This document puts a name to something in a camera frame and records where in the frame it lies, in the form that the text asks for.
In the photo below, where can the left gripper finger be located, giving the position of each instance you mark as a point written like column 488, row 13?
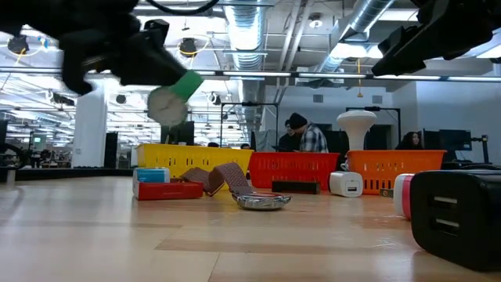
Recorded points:
column 148, row 64
column 76, row 58

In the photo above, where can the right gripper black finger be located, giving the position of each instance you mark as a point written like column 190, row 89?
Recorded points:
column 403, row 49

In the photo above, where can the green and white USB charger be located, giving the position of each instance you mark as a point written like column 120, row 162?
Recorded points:
column 172, row 102

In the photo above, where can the blue and white box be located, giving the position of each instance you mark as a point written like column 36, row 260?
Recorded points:
column 150, row 175

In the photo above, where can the red box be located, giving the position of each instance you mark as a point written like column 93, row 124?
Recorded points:
column 168, row 190

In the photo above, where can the brown band silver watch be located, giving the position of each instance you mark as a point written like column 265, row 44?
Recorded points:
column 235, row 178

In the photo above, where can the small brown block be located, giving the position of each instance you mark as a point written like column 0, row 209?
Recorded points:
column 386, row 192

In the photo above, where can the white cube USB charger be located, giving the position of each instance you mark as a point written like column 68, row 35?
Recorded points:
column 344, row 183

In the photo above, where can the white and pink charger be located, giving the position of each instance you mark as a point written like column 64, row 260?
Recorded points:
column 403, row 196

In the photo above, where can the small black bar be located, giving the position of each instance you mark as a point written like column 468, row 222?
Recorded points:
column 295, row 187

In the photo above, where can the black ceiling device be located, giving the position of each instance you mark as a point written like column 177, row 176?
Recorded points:
column 188, row 46
column 17, row 44

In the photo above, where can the white round column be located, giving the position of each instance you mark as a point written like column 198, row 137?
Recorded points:
column 89, row 129

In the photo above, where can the black computer monitor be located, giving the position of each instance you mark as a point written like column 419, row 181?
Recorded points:
column 182, row 137
column 456, row 140

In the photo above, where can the black tall cabinet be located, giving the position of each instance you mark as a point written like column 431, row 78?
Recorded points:
column 111, row 145

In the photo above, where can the white mushroom-shaped lamp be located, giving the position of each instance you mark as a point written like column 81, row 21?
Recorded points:
column 357, row 125

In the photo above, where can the person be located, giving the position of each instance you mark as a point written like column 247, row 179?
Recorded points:
column 410, row 141
column 287, row 141
column 311, row 139

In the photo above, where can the yellow plastic basket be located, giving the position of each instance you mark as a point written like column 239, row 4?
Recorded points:
column 184, row 158

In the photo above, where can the orange plastic basket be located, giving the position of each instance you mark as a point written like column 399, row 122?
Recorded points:
column 395, row 168

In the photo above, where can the red plastic basket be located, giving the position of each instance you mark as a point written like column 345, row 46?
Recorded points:
column 291, row 168

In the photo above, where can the black dual USB charger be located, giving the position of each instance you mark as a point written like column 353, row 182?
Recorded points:
column 469, row 219

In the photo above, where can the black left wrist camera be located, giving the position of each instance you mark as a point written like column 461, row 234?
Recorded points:
column 156, row 28

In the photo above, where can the silver ventilation duct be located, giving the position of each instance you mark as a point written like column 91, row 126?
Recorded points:
column 364, row 15
column 246, row 31

